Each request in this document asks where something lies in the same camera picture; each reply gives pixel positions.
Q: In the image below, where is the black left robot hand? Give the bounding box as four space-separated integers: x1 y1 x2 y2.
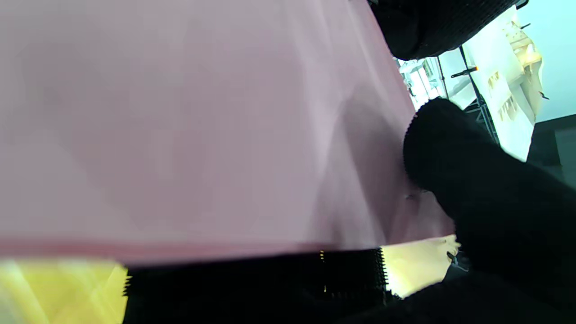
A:
367 0 525 61

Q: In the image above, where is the pink cloth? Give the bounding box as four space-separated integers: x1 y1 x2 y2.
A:
0 0 456 267

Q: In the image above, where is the white panel on stand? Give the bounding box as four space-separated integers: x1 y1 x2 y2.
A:
461 7 545 162

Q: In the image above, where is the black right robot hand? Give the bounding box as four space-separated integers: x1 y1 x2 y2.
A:
122 97 576 324

